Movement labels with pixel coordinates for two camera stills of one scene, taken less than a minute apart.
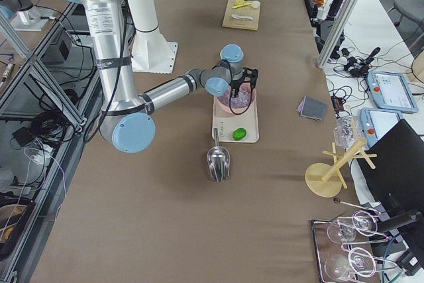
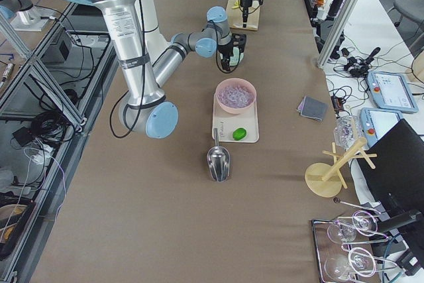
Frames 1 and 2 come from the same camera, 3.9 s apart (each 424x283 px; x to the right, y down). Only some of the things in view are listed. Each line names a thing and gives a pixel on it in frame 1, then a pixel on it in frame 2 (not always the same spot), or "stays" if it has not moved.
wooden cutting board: [241, 23] stays
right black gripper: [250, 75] → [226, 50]
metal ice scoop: [218, 160] stays
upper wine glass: [362, 223] stays
